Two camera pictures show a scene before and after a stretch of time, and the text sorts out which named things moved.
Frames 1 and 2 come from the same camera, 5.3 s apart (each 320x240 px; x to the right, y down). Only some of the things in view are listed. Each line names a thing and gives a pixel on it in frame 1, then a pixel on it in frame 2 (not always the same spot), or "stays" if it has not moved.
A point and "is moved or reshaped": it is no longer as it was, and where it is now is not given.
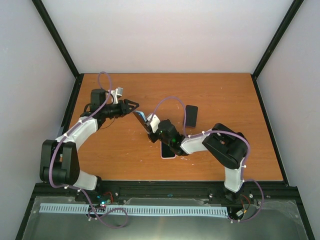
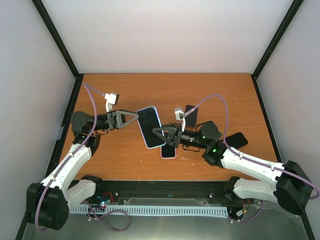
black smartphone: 167,151 stays
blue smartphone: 141,114 is moved or reshaped
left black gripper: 126,111 → 117,119
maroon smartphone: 191,116 stays
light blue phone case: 143,114 is moved or reshaped
